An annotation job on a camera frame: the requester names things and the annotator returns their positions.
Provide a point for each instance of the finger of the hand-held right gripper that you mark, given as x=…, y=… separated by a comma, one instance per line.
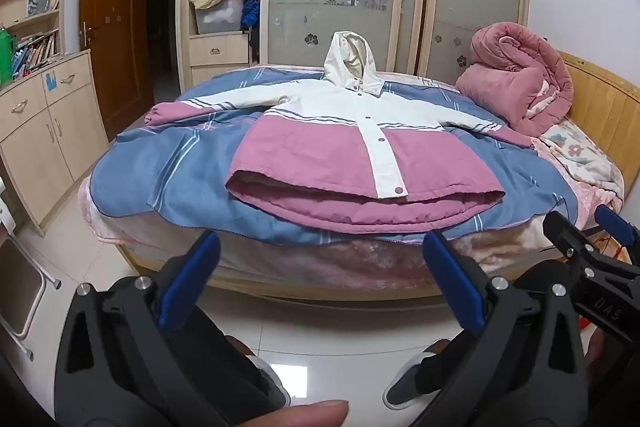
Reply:
x=614, y=219
x=562, y=229

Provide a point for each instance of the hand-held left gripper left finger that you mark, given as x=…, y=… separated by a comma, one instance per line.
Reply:
x=192, y=277

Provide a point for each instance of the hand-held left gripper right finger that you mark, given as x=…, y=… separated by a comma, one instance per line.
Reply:
x=455, y=282

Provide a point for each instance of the pink and white hooded jacket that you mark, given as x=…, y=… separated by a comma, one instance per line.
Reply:
x=310, y=147

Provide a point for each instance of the person's left hand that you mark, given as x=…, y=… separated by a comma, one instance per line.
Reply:
x=305, y=413

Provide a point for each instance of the floral print blanket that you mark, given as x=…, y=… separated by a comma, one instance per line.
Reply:
x=580, y=157

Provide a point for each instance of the bed with pink sheet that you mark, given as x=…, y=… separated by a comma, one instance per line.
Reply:
x=350, y=262

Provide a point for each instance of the wooden headboard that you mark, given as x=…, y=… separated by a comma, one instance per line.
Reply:
x=610, y=107

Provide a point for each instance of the blue plaid quilt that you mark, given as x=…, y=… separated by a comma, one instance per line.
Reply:
x=165, y=167

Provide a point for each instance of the person's right shoe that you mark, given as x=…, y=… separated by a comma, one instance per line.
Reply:
x=402, y=389

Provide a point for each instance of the person's shoe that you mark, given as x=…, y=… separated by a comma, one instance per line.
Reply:
x=275, y=384
x=402, y=389

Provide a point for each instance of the person's left shoe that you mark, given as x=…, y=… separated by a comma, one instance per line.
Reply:
x=275, y=384

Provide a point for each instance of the rolled pink comforter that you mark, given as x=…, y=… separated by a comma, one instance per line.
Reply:
x=510, y=72

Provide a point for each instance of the metal folding chair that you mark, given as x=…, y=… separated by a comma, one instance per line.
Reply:
x=22, y=287

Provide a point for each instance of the beige low cabinet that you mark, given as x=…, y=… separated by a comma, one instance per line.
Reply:
x=45, y=142

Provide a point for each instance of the beige wardrobe drawer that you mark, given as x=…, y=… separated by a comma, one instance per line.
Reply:
x=217, y=51
x=220, y=74

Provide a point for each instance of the clear plastic storage box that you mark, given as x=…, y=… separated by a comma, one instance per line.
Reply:
x=217, y=19

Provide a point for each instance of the blue bundled clothing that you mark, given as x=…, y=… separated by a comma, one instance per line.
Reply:
x=250, y=14

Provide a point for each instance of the brown wooden door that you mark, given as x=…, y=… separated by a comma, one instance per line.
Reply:
x=117, y=17

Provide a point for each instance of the row of books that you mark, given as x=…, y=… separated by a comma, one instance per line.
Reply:
x=32, y=54

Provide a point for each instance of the green plastic item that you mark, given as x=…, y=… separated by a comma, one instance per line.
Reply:
x=5, y=57

